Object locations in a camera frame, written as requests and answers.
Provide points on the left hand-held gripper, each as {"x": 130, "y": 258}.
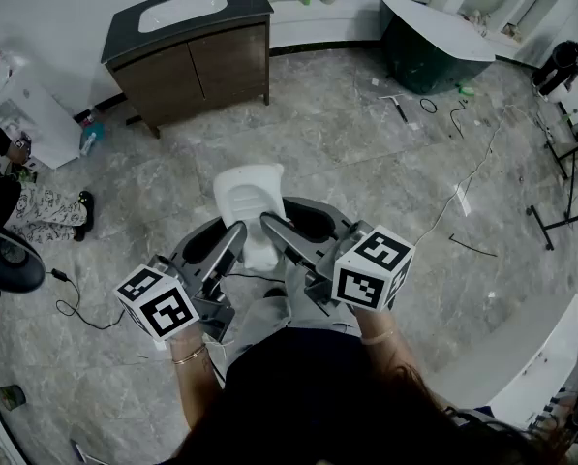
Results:
{"x": 165, "y": 310}

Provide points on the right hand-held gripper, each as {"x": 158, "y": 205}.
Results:
{"x": 361, "y": 284}

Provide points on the person's left forearm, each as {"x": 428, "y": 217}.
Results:
{"x": 194, "y": 390}

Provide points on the person's right forearm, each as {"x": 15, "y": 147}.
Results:
{"x": 378, "y": 320}

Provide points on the person's black shoe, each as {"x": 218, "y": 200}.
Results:
{"x": 275, "y": 292}

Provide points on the person's grey trousers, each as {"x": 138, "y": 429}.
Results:
{"x": 269, "y": 318}

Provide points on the thin pale wrist band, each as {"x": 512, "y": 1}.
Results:
{"x": 380, "y": 338}

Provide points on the white power strip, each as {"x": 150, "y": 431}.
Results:
{"x": 464, "y": 201}

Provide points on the teal plastic bottle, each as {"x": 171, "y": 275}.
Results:
{"x": 91, "y": 138}

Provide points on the wooden vanity cabinet black top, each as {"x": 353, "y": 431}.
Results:
{"x": 172, "y": 80}

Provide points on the black angled bar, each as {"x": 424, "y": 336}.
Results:
{"x": 473, "y": 246}

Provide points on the black oval seat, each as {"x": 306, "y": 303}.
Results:
{"x": 8, "y": 269}

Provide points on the small green item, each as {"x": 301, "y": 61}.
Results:
{"x": 465, "y": 89}

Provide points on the dark bathtub white rim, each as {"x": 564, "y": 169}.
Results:
{"x": 429, "y": 56}

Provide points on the white cabinet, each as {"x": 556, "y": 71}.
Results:
{"x": 41, "y": 114}

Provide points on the white sink basin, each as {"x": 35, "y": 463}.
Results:
{"x": 182, "y": 10}

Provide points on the black metal stand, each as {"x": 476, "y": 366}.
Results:
{"x": 541, "y": 227}

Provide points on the green tin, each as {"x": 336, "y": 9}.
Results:
{"x": 11, "y": 397}

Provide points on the white curved counter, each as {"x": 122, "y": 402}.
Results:
{"x": 535, "y": 356}

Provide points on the small beige ornament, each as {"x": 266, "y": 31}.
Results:
{"x": 512, "y": 32}
{"x": 477, "y": 19}

